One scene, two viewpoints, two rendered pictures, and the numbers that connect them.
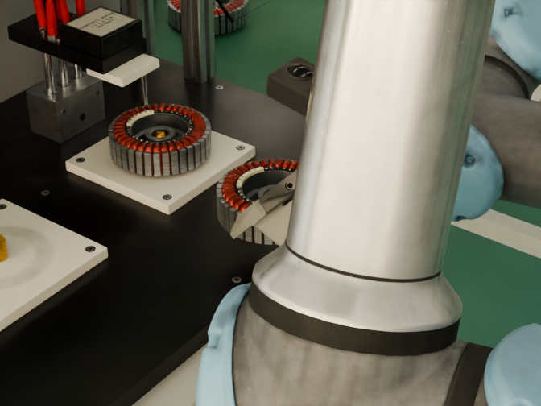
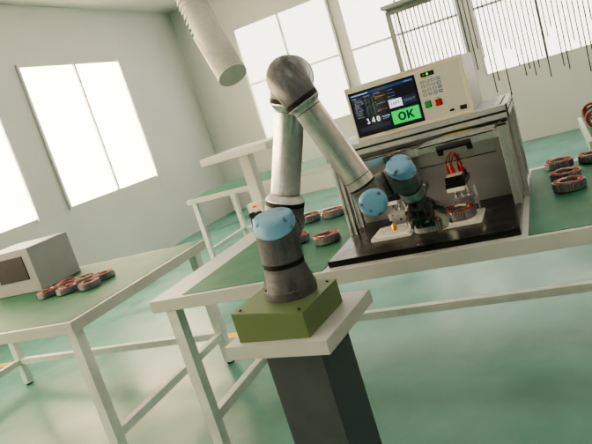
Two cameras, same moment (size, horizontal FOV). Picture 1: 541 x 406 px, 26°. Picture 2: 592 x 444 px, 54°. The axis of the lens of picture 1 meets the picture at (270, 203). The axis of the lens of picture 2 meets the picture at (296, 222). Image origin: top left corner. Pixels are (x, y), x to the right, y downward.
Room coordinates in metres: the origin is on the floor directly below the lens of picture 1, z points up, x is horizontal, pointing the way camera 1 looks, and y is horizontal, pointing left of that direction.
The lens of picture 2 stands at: (0.20, -1.72, 1.31)
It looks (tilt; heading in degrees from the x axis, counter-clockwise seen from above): 10 degrees down; 79
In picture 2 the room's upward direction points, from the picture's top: 17 degrees counter-clockwise
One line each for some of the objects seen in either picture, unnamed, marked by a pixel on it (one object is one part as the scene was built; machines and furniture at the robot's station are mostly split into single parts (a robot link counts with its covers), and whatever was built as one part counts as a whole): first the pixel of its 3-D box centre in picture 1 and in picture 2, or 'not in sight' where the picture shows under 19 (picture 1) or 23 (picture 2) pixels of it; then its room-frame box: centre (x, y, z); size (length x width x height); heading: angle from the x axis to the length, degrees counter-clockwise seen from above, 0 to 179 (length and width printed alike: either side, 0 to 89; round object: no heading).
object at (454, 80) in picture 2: not in sight; (416, 95); (1.22, 0.44, 1.22); 0.44 x 0.39 x 0.20; 144
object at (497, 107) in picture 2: not in sight; (420, 127); (1.21, 0.45, 1.09); 0.68 x 0.44 x 0.05; 144
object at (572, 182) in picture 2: (208, 9); (569, 183); (1.54, 0.09, 0.77); 0.11 x 0.11 x 0.04
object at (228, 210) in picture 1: (274, 200); (431, 223); (0.95, 0.00, 0.83); 0.11 x 0.11 x 0.04
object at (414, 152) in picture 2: not in sight; (415, 152); (1.08, 0.27, 1.03); 0.62 x 0.01 x 0.03; 144
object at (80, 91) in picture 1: (66, 104); (464, 202); (1.21, 0.24, 0.80); 0.07 x 0.05 x 0.06; 144
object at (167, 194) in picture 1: (161, 158); (461, 218); (1.12, 0.12, 0.78); 0.15 x 0.15 x 0.01; 54
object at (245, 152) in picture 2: not in sight; (261, 188); (0.64, 1.20, 0.98); 0.37 x 0.35 x 0.46; 144
